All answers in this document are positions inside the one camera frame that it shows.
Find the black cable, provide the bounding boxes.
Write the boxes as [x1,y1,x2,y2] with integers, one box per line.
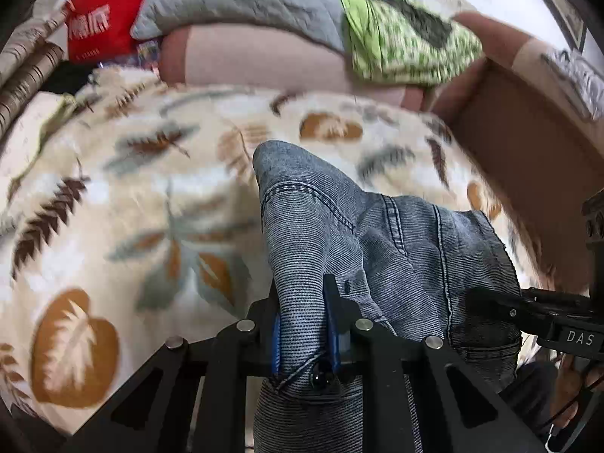
[542,373,602,451]

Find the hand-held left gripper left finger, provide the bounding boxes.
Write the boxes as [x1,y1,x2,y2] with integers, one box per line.
[61,278,284,453]

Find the grey patterned cloth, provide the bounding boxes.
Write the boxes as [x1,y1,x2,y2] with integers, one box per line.
[540,49,604,121]

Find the brown striped folded quilt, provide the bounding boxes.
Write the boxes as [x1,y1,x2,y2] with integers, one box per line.
[0,5,71,137]

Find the person's right hand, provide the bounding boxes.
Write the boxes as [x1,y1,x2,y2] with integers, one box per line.
[552,356,592,429]

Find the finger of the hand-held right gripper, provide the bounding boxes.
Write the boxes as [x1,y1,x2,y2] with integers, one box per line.
[465,288,543,334]

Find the blue denim pants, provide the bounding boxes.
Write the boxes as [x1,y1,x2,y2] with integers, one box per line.
[252,140,522,453]

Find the leaf print fleece blanket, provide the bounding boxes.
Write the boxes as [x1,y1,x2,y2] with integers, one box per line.
[0,66,558,439]

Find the red shopping bag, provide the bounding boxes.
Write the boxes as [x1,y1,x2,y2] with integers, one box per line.
[66,0,171,64]

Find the green patterned cloth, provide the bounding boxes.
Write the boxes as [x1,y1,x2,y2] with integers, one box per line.
[325,0,484,88]

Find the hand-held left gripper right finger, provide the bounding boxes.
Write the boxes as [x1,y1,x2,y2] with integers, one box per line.
[322,274,548,453]

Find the colourful small packet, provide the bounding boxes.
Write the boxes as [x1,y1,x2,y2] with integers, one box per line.
[137,40,159,69]

